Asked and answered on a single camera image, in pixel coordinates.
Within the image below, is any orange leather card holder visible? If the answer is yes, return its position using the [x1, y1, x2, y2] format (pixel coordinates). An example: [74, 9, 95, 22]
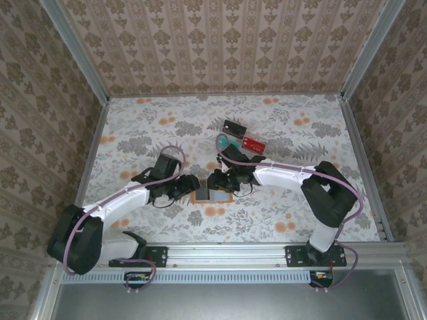
[191, 187, 235, 204]

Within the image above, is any red card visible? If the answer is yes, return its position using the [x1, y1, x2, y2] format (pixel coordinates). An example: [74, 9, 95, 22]
[240, 135, 267, 155]

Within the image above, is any plain teal card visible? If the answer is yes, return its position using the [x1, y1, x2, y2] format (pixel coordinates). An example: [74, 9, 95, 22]
[216, 134, 242, 151]

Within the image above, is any black card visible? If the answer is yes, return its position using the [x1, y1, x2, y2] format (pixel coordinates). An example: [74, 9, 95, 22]
[222, 119, 248, 138]

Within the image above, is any clear plastic card tray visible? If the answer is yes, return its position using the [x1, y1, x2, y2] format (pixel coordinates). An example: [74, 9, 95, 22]
[216, 119, 270, 159]

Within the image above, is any floral patterned tablecloth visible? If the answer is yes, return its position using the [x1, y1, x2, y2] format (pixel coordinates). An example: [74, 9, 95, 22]
[76, 94, 384, 244]

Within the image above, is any grey metal sheet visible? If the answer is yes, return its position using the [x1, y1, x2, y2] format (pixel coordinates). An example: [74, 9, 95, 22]
[49, 269, 412, 320]

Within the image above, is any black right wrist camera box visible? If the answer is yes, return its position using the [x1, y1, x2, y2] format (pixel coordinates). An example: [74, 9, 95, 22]
[221, 145, 250, 165]

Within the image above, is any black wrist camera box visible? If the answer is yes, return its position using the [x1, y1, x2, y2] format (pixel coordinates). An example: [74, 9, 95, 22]
[156, 154, 181, 176]
[221, 145, 250, 165]

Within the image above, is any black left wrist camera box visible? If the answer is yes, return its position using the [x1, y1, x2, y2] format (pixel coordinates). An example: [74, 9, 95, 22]
[156, 154, 181, 176]

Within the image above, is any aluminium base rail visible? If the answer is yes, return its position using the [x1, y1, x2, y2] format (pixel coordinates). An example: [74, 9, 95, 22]
[53, 242, 406, 268]

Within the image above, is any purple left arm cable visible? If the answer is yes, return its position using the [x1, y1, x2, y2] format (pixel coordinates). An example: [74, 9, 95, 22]
[61, 145, 187, 296]

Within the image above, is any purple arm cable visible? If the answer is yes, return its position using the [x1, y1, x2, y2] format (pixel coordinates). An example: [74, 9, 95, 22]
[61, 145, 187, 296]
[215, 133, 364, 294]

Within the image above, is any slotted white cable duct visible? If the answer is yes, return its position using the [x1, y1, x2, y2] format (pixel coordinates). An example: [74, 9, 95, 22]
[61, 269, 312, 285]

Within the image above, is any small wired connector board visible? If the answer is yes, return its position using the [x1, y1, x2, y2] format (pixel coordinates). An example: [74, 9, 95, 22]
[125, 271, 150, 283]
[310, 271, 334, 287]

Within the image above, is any aluminium side rail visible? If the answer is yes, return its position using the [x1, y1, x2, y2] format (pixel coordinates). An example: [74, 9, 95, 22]
[338, 96, 394, 243]

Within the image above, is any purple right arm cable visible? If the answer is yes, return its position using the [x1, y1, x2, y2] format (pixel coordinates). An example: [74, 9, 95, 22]
[215, 133, 364, 294]

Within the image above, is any aluminium frame post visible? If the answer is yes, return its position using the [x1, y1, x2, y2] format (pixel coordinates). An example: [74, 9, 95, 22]
[340, 0, 406, 101]
[41, 0, 110, 103]

